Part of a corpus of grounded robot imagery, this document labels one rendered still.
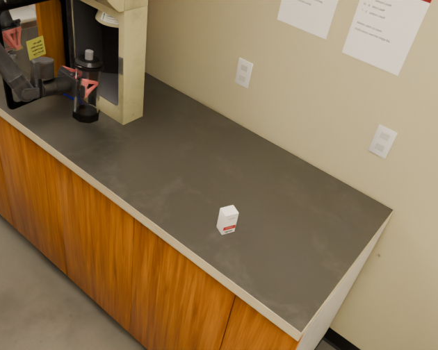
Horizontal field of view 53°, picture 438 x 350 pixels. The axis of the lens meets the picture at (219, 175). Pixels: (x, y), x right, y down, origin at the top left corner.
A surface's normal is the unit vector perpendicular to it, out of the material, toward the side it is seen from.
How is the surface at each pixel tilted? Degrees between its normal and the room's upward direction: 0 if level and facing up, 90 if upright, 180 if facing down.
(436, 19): 90
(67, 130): 0
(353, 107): 90
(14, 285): 0
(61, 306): 0
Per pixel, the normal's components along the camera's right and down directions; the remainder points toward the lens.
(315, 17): -0.62, 0.43
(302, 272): 0.14, -0.76
